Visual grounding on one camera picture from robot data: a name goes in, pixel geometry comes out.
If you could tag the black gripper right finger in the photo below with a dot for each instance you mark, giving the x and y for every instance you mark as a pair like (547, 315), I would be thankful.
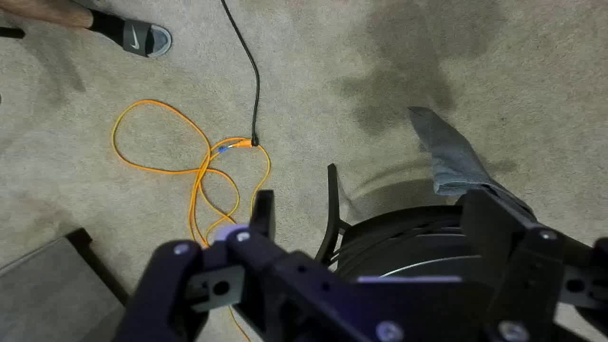
(532, 270)

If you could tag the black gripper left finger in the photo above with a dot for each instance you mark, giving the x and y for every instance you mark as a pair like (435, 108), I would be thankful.
(157, 308)

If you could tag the grey slide sandal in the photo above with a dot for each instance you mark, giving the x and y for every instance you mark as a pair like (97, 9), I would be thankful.
(133, 36)

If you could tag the person's bare leg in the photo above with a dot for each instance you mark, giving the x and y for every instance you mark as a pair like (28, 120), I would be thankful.
(57, 11)

